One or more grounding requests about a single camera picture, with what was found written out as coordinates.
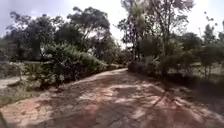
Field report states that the row of trees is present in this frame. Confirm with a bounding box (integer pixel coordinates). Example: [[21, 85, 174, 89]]
[[0, 0, 224, 73]]

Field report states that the grass verge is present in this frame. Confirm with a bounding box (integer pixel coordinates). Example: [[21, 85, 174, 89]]
[[0, 75, 51, 108]]

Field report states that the row of green bushes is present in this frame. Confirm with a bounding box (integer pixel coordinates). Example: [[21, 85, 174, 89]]
[[127, 43, 224, 81]]

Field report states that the grass field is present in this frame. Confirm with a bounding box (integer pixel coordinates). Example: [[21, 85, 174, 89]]
[[166, 61, 224, 84]]

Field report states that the reddish brick path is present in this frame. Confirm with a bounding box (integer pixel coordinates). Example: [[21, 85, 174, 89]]
[[0, 68, 224, 128]]

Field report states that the large green bush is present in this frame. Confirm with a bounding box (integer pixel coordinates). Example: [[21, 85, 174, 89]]
[[23, 42, 108, 88]]

